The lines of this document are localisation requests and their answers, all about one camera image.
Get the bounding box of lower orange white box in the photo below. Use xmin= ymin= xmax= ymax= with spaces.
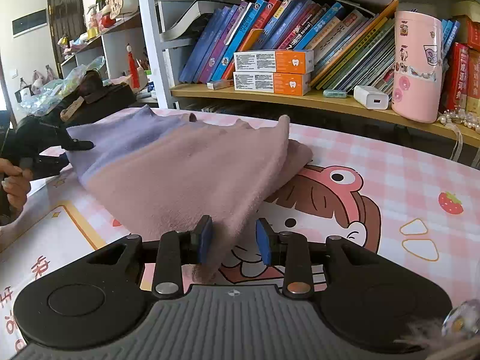
xmin=233 ymin=72 xmax=310 ymax=96

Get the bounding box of person's left hand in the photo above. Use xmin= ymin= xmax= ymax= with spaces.
xmin=1 ymin=158 xmax=33 ymax=225

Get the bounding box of white power adapter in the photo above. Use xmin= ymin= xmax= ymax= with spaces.
xmin=353 ymin=85 xmax=389 ymax=111

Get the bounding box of pink and purple sweater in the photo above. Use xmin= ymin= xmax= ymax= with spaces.
xmin=67 ymin=107 xmax=312 ymax=284

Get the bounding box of wooden bookshelf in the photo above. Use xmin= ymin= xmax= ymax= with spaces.
xmin=134 ymin=0 xmax=480 ymax=151

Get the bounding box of pink cartoon cylinder container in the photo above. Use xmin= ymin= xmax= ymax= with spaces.
xmin=392 ymin=10 xmax=443 ymax=124

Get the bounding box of upper orange white box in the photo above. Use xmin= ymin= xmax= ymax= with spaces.
xmin=233 ymin=49 xmax=314 ymax=75

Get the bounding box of orange white box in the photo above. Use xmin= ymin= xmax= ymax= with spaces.
xmin=233 ymin=72 xmax=310 ymax=96
xmin=233 ymin=49 xmax=314 ymax=75

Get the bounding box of pink printed table mat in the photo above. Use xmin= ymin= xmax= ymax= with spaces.
xmin=1 ymin=123 xmax=479 ymax=359

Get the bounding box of row of colourful books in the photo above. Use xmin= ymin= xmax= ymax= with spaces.
xmin=177 ymin=0 xmax=479 ymax=108

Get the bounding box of white side shelf unit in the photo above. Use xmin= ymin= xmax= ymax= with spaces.
xmin=55 ymin=0 xmax=170 ymax=110

